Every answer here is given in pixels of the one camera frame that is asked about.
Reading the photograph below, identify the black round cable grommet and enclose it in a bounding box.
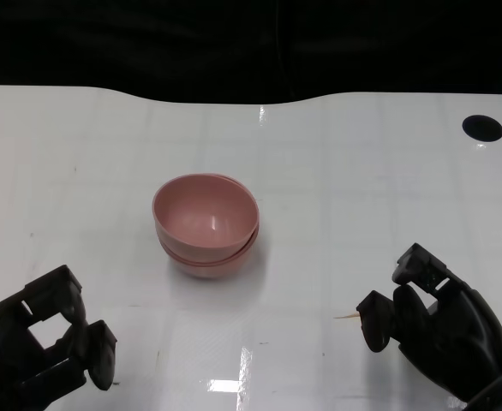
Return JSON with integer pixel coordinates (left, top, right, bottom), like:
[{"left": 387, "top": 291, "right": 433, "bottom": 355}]
[{"left": 462, "top": 114, "right": 502, "bottom": 141}]

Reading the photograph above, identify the black backdrop curtain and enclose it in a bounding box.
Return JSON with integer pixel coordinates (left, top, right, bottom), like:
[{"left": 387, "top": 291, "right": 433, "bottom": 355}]
[{"left": 0, "top": 0, "right": 502, "bottom": 104}]

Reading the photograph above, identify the pink plastic bowl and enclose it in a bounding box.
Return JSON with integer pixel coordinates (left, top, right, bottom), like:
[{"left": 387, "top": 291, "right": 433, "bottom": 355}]
[
  {"left": 154, "top": 172, "right": 261, "bottom": 263},
  {"left": 151, "top": 174, "right": 261, "bottom": 253},
  {"left": 159, "top": 233, "right": 260, "bottom": 282}
]

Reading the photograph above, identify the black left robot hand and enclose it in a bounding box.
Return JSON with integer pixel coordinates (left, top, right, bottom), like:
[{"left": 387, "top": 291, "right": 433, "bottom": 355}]
[{"left": 0, "top": 264, "right": 118, "bottom": 411}]

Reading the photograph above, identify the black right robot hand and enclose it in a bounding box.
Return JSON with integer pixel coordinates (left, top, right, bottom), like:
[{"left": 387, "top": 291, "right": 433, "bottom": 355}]
[{"left": 356, "top": 242, "right": 502, "bottom": 402}]

